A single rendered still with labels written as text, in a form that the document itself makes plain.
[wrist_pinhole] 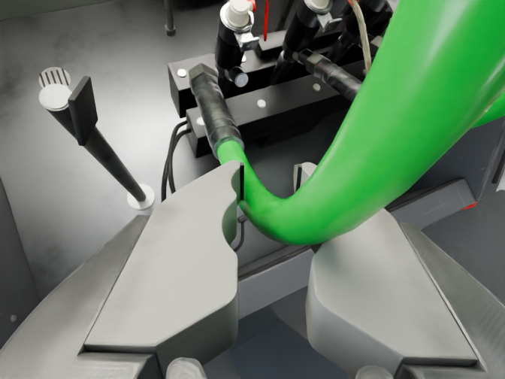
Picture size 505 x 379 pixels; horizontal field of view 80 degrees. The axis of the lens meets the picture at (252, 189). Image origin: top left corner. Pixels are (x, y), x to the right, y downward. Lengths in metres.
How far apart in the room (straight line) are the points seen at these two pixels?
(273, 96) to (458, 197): 0.31
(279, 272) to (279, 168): 0.21
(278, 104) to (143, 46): 0.29
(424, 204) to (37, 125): 0.58
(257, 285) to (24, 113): 0.43
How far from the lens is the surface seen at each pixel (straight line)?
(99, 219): 0.51
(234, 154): 0.16
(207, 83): 0.22
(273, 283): 0.38
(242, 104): 0.38
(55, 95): 0.20
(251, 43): 0.27
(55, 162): 0.54
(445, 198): 0.52
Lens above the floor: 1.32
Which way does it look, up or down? 74 degrees down
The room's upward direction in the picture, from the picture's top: 47 degrees clockwise
